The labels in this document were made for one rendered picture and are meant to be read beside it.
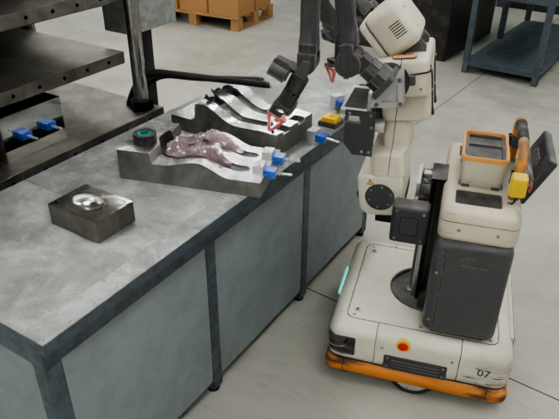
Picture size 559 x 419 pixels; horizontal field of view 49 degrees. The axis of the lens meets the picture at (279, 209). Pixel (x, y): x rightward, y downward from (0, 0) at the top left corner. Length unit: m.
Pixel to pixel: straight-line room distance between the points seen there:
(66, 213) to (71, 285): 0.28
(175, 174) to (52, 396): 0.80
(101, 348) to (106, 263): 0.23
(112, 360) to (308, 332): 1.07
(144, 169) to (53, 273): 0.54
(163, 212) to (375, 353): 0.95
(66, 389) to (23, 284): 0.29
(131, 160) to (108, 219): 0.35
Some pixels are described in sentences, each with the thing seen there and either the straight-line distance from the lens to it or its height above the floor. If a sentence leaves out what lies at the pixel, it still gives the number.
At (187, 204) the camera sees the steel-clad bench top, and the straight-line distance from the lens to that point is 1.98.
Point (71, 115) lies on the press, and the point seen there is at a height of 0.79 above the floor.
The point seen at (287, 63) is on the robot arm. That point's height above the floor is 1.21.
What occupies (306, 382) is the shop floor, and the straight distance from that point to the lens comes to 2.47.
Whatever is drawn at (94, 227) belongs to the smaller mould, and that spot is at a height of 0.85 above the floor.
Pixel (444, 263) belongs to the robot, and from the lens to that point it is 2.12.
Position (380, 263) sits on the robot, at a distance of 2.62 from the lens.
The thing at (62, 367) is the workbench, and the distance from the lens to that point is 1.71.
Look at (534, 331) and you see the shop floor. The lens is 2.90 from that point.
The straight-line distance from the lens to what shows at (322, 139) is 2.34.
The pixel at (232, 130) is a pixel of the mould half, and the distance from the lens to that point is 2.33.
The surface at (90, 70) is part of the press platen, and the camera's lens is 2.60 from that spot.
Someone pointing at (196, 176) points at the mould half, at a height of 0.85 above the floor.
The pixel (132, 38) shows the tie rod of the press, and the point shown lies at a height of 1.10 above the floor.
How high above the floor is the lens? 1.80
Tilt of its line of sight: 31 degrees down
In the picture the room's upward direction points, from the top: 1 degrees clockwise
